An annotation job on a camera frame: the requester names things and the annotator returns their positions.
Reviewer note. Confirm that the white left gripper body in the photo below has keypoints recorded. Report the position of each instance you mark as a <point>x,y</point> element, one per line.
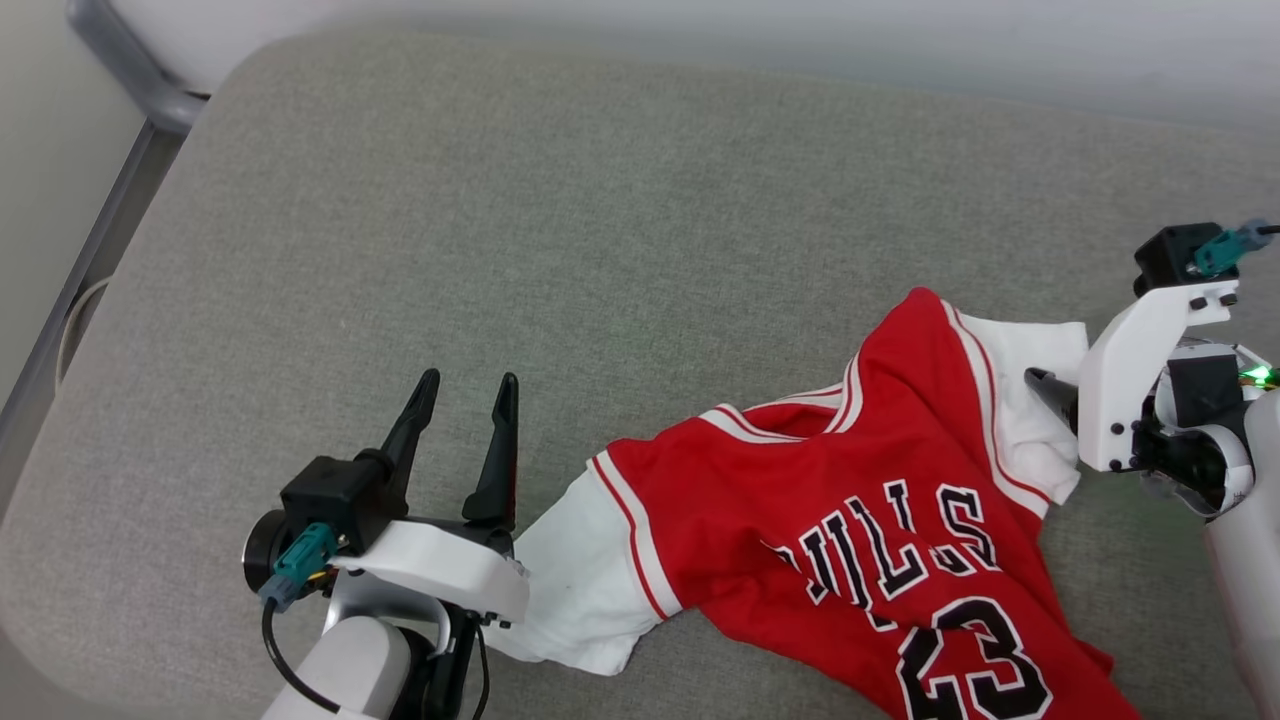
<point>440,570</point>

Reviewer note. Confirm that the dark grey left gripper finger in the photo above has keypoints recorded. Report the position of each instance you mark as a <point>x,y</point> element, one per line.
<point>412,430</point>
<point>497,470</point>

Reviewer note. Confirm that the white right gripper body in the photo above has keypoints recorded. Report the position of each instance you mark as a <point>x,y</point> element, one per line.
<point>1130,400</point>

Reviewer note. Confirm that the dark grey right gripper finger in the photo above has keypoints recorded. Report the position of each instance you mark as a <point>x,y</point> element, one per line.
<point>1052,392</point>

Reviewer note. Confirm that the red white Bulls jersey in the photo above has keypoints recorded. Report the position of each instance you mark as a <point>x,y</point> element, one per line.
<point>850,500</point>

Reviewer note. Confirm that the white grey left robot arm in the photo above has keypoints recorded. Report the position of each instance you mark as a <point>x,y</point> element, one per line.
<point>345,675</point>

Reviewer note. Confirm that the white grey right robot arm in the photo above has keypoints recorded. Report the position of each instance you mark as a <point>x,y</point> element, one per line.
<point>1250,600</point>

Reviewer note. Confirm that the grey fabric sofa cushion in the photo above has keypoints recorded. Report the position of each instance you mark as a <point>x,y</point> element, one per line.
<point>600,250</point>

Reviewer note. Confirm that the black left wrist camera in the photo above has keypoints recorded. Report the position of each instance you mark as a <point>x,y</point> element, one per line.
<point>335,505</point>

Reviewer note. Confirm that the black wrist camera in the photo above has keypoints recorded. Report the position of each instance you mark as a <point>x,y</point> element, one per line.
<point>1170,255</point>
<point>335,505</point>

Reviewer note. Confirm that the teal left camera connector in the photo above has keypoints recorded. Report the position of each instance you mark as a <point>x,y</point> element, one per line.
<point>298,565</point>

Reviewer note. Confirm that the teal camera connector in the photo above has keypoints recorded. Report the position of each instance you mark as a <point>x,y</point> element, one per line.
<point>1225,250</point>
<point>298,565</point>

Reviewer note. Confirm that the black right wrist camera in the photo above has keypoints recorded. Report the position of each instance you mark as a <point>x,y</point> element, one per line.
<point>1170,255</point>

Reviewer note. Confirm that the teal right camera connector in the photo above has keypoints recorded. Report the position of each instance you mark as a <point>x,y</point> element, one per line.
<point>1225,250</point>

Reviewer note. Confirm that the grey metal rail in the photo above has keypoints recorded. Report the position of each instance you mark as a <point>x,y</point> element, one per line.
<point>80,290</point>

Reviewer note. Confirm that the grey metal tube frame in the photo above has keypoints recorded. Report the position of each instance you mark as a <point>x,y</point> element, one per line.
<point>130,70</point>

